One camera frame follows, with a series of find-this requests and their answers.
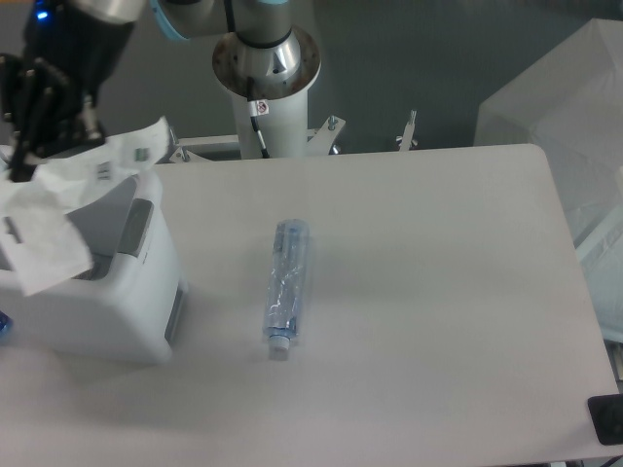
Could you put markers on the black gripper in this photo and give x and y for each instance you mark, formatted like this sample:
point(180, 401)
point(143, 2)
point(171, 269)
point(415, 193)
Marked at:
point(46, 113)

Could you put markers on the white paper plastic wrapper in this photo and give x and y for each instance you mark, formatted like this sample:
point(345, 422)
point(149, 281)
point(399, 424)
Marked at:
point(41, 245)

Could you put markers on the crushed clear plastic bottle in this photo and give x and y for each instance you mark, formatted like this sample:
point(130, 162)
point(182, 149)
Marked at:
point(288, 287)

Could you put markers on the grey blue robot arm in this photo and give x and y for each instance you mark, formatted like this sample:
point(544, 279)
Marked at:
point(260, 51)

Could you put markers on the white trash can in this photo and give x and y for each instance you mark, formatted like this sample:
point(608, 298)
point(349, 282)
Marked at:
point(126, 305)

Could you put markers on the blue object left edge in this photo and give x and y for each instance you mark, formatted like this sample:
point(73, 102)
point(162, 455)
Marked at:
point(6, 324)

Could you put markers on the metal table clamp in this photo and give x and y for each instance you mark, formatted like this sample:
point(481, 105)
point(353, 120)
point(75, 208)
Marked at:
point(407, 141)

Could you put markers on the plastic covered white equipment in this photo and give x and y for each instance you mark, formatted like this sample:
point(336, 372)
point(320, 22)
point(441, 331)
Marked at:
point(569, 103)

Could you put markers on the black device table corner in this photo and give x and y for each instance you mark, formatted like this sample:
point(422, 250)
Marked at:
point(606, 415)

